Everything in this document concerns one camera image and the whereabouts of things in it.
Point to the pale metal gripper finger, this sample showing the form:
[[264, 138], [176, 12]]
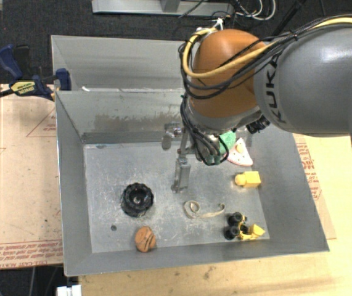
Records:
[[182, 176], [166, 142]]

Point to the pink and white toy slice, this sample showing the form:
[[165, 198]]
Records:
[[242, 157]]

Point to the beige rubber band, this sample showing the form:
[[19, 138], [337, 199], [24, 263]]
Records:
[[208, 215]]

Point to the black ribbed round knob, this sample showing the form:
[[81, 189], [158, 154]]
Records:
[[137, 199]]

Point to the yellow plastic block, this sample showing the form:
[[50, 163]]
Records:
[[251, 179]]

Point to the grey metal bin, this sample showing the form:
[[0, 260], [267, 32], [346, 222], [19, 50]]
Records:
[[108, 171]]

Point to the brown walnut-shaped ball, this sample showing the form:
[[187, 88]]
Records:
[[145, 239]]

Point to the yellow toy vehicle, black wheels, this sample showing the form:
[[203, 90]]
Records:
[[252, 231]]

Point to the brown cardboard board, red print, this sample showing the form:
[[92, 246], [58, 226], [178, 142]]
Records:
[[24, 180]]

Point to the black cylinder on white bracket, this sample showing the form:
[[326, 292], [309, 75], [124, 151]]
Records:
[[257, 124]]

